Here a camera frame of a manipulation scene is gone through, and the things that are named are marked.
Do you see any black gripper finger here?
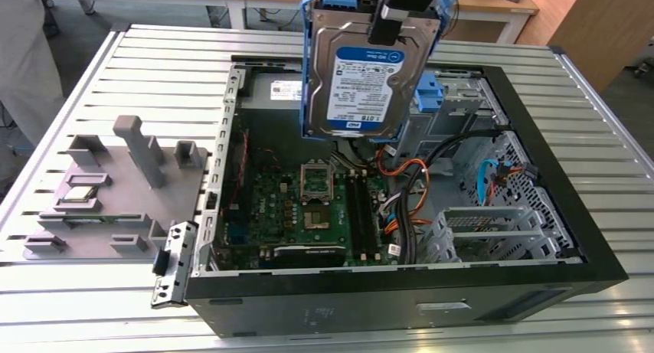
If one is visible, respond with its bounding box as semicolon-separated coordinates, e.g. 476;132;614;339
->
367;0;446;47

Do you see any hard disk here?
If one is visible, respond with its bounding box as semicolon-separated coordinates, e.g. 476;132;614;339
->
299;0;454;142

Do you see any blue data wire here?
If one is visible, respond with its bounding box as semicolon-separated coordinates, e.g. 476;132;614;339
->
478;158;512;208

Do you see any tall metal disk bay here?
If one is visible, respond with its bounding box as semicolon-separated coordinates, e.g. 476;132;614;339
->
395;72;510;166

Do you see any low metal disk bay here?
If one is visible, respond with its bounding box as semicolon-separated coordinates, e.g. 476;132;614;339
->
416;205;578;265

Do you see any wooden desk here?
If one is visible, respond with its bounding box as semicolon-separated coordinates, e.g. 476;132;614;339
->
40;0;542;44

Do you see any blue plastic drive carrier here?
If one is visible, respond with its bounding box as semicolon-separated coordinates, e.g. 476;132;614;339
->
414;72;446;115

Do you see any wooden cabinet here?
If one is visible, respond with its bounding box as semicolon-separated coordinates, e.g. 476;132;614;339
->
520;0;654;93

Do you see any grey power supply unit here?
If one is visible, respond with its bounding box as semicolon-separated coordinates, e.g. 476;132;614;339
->
237;72;307;170

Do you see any metal socket cover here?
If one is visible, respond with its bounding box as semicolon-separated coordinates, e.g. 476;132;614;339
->
299;159;338;203

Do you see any black RAM slot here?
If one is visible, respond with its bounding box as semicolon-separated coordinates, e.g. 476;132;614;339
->
356;168;383;261
344;168;368;261

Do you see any green motherboard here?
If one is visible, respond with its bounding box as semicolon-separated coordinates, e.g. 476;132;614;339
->
211;159;410;272

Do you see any CPU socket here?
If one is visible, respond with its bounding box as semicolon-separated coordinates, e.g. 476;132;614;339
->
300;202;336;231

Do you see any black graphics card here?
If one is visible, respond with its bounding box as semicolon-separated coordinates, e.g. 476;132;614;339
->
257;244;350;270

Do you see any person in white coat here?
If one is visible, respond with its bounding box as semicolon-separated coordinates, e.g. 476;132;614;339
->
0;0;68;193

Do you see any grey parts rack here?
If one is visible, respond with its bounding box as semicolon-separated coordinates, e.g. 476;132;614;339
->
23;115;213;261

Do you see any silver CPU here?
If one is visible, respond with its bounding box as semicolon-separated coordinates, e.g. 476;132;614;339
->
60;185;97;201

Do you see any black PC case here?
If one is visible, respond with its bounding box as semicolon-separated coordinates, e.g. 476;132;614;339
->
181;54;630;338

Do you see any green RAM stick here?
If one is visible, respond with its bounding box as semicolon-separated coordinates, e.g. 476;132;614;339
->
39;214;141;224

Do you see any orange wire bundle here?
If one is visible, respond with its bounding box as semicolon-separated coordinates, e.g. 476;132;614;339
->
375;138;434;234

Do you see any thick black cable bundle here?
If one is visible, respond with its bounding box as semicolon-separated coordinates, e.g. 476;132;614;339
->
398;129;507;265

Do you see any metal expansion slot bracket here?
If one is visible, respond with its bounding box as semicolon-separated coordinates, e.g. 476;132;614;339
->
148;221;200;310

